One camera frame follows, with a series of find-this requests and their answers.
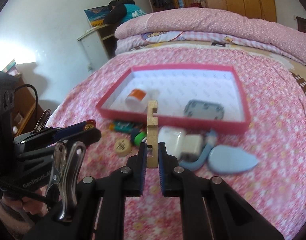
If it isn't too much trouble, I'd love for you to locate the pink folded quilt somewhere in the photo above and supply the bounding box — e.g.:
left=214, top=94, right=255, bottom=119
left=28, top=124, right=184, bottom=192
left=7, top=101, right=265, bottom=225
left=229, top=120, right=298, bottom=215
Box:
left=115, top=7, right=306, bottom=63

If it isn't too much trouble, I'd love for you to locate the orange white small bottle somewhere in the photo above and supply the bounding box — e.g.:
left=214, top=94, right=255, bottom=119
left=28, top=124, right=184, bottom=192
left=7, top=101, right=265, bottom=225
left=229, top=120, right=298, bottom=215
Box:
left=125, top=89, right=147, bottom=109

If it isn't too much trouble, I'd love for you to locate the small metal spring clip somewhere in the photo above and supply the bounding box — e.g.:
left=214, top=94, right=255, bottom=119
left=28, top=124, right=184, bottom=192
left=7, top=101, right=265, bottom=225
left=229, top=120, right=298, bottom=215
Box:
left=33, top=109, right=51, bottom=133

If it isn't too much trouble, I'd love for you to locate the large metal spring clip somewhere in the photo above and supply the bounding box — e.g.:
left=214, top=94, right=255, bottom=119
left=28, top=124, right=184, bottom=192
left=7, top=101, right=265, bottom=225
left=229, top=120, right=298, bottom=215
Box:
left=45, top=141, right=86, bottom=222

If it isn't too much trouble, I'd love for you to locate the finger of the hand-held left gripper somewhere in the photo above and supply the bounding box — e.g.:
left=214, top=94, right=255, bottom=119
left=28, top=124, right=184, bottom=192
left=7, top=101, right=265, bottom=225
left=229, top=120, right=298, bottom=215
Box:
left=14, top=122, right=86, bottom=146
left=17, top=129, right=102, bottom=162

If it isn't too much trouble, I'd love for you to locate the white power adapter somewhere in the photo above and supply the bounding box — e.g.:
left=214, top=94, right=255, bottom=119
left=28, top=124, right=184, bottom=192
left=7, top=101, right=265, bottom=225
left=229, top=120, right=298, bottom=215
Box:
left=180, top=134, right=206, bottom=160

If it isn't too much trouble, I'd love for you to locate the blue printed box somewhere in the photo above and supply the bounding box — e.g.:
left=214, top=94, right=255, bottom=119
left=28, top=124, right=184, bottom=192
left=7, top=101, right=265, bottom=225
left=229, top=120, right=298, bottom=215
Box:
left=84, top=6, right=111, bottom=28

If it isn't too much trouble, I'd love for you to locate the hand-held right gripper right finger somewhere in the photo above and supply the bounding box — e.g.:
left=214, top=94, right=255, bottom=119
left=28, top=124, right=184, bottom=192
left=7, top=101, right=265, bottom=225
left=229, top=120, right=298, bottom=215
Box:
left=158, top=142, right=285, bottom=240

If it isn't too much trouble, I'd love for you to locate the light blue plastic object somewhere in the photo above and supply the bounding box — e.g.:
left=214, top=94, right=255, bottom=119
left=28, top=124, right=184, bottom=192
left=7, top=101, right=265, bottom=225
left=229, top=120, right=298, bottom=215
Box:
left=208, top=145, right=259, bottom=174

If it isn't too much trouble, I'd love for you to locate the grey blue rounded case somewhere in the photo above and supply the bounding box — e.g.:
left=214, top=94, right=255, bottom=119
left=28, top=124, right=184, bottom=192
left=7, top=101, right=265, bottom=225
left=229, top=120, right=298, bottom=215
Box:
left=183, top=99, right=225, bottom=121

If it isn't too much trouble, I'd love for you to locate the wooden desk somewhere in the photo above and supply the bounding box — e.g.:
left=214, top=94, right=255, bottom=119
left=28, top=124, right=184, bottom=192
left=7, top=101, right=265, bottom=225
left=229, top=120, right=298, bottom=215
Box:
left=12, top=72, right=40, bottom=137

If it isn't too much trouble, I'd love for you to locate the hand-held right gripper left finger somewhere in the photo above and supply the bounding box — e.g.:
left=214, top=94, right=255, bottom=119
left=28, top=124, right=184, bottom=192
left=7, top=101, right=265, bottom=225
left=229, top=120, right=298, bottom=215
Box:
left=23, top=142, right=147, bottom=240

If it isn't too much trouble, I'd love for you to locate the person's left hand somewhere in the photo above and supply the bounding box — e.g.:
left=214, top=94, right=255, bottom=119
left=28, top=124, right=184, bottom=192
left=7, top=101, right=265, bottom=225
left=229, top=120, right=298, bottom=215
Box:
left=8, top=197, right=51, bottom=220

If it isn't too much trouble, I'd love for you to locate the round wooden disc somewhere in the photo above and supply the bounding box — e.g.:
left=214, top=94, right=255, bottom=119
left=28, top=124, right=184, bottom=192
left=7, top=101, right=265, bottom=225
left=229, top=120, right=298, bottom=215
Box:
left=114, top=139, right=132, bottom=157

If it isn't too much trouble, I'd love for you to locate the green tape roll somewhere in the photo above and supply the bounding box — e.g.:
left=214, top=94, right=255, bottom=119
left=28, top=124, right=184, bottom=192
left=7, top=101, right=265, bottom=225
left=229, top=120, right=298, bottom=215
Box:
left=130, top=129, right=147, bottom=147

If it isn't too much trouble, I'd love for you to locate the white cabinet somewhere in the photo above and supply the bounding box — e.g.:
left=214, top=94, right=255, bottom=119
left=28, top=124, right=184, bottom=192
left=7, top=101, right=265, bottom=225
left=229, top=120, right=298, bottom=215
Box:
left=77, top=24, right=118, bottom=72

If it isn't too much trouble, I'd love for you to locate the black braided cable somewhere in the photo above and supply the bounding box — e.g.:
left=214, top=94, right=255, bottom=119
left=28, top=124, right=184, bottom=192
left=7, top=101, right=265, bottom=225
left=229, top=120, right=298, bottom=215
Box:
left=0, top=175, right=51, bottom=203

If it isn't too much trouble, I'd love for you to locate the wooden notched stand piece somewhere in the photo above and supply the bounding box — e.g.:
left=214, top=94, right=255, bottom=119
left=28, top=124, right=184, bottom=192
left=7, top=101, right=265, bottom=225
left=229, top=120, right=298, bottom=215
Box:
left=146, top=100, right=159, bottom=168

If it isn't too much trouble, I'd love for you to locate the pink floral bedsheet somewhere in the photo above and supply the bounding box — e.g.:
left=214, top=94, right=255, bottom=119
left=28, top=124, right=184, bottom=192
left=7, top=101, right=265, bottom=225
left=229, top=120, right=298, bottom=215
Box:
left=47, top=37, right=306, bottom=240

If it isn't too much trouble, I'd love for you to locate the pink shallow cardboard box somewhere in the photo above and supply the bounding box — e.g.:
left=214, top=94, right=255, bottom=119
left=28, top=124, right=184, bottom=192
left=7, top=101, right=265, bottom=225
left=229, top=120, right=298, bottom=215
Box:
left=96, top=65, right=251, bottom=135

